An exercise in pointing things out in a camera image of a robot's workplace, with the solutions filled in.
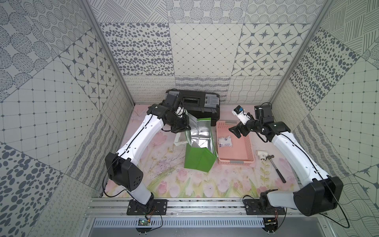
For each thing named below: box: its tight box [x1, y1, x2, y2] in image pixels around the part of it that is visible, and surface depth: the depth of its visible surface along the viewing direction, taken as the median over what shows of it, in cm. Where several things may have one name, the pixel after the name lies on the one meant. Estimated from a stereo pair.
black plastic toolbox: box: [165, 89, 221, 126], surface depth 100 cm
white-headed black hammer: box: [256, 150, 287, 184], surface depth 92 cm
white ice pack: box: [218, 135, 233, 148], surface depth 97 cm
